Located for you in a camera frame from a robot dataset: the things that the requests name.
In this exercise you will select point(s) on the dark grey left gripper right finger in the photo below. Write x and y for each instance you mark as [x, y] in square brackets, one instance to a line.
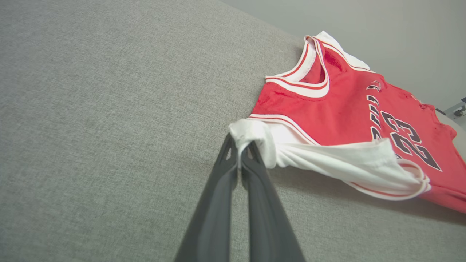
[265, 218]

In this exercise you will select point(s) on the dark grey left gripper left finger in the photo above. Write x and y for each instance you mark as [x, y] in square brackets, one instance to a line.
[214, 211]

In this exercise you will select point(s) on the red and white basketball jersey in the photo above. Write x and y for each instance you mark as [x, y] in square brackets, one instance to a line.
[338, 109]

